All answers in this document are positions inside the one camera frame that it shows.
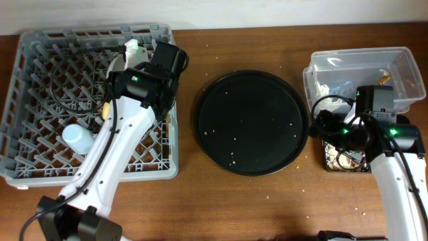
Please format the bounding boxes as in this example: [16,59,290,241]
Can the light blue cup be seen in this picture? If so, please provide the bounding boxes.
[62,124,95,155]

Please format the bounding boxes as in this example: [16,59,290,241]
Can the white round plate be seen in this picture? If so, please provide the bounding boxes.
[106,54,126,78]

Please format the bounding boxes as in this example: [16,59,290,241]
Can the yellow bowl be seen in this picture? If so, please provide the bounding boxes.
[102,102,110,121]

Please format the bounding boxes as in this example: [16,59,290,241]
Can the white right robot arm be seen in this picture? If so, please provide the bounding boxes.
[310,110,427,240]

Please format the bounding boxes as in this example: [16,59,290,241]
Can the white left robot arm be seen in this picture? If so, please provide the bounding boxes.
[23,39,189,240]

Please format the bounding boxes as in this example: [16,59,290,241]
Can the black rectangular waste bin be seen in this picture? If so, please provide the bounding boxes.
[321,113,411,174]

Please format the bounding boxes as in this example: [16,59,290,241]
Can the clear plastic waste bin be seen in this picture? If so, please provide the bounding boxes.
[303,47,427,113]

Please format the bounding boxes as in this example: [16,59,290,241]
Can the grey dishwasher rack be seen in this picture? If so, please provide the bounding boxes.
[1,23,174,189]

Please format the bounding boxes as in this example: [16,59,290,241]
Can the peanut shell food scraps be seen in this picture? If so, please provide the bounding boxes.
[324,143,369,172]

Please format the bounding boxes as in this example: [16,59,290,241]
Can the crumpled white tissue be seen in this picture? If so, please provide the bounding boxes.
[316,82,343,104]

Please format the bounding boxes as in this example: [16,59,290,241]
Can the brown snack wrapper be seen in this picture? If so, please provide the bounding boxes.
[377,72,392,86]

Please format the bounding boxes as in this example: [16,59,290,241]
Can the round black tray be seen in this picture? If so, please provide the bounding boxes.
[193,70,309,176]

